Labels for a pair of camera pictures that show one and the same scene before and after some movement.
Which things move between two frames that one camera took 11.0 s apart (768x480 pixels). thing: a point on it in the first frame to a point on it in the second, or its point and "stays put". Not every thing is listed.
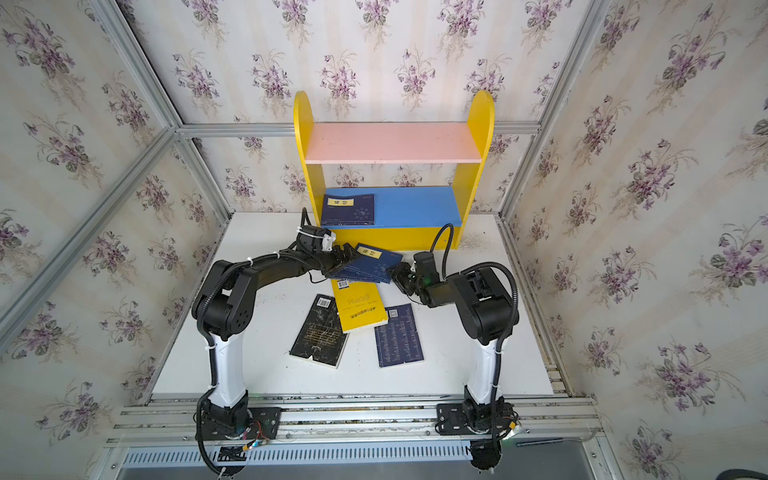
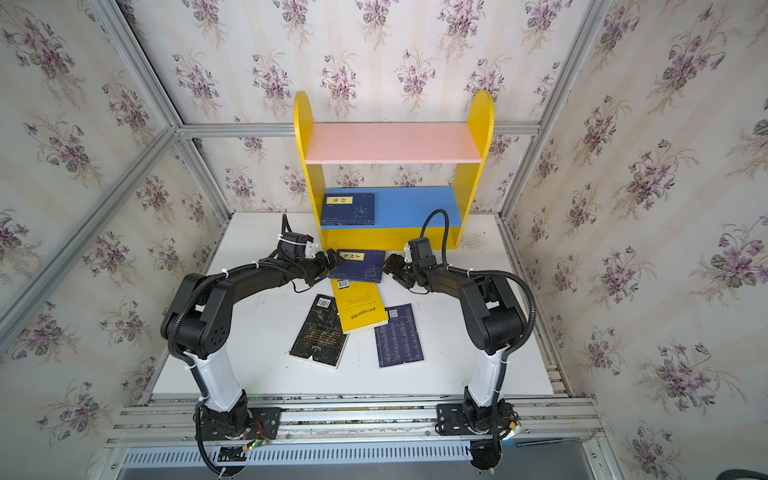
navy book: [373, 263] to [348, 209]
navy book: [340, 210] stays put
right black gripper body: [409, 279] stays put
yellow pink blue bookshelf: [423, 175] stays put
